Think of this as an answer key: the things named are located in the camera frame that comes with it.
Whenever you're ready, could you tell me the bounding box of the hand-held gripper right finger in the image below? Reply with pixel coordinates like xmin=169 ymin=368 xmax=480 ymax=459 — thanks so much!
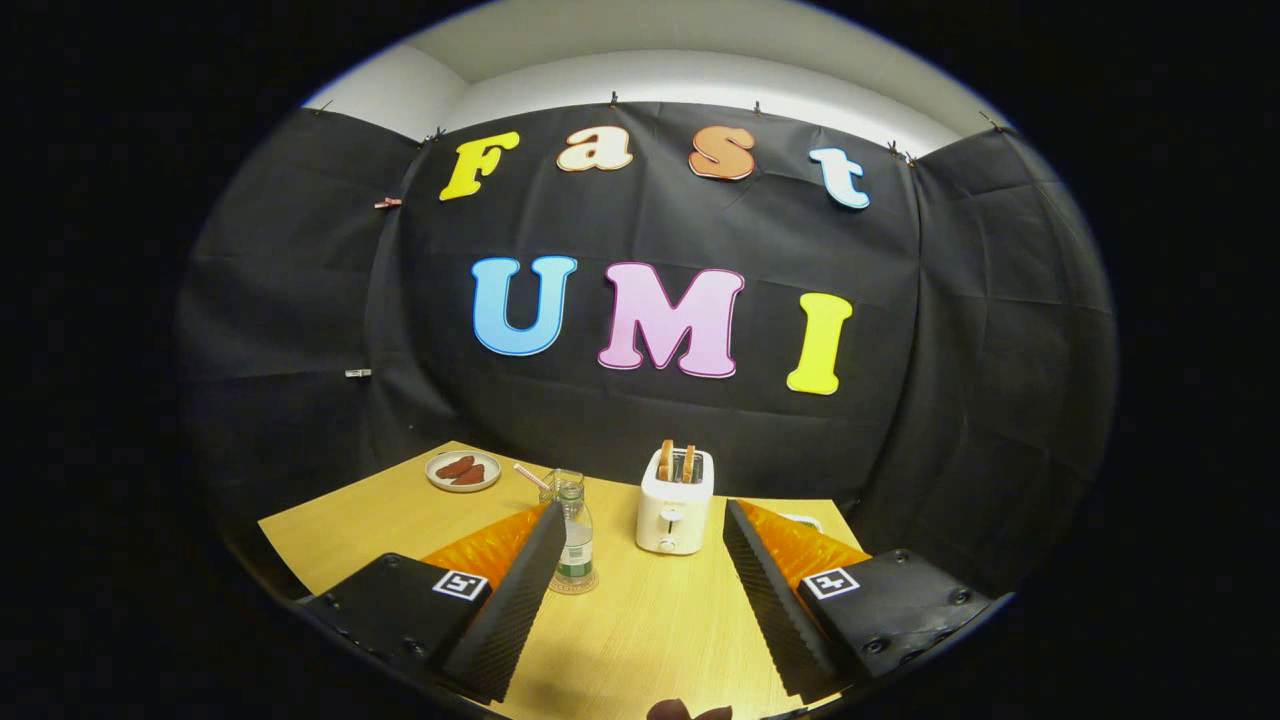
xmin=722 ymin=498 xmax=1006 ymax=704

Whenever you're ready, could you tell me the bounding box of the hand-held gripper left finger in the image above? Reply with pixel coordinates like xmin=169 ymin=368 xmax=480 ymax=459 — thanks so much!
xmin=295 ymin=500 xmax=568 ymax=704

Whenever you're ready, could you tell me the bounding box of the clear plastic bottle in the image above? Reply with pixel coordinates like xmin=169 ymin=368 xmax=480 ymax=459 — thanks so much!
xmin=553 ymin=480 xmax=595 ymax=589

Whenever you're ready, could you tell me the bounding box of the wooden table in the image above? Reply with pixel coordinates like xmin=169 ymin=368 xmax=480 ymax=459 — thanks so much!
xmin=258 ymin=440 xmax=863 ymax=720

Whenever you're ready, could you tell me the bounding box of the white toaster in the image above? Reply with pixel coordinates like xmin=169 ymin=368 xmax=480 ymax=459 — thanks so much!
xmin=636 ymin=447 xmax=716 ymax=556

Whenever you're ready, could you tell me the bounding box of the small round plate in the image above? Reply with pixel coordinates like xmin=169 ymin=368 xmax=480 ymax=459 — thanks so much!
xmin=425 ymin=450 xmax=502 ymax=494

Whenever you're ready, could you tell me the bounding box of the black backdrop cloth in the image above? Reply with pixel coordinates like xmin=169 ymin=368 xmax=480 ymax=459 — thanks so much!
xmin=178 ymin=100 xmax=1119 ymax=601

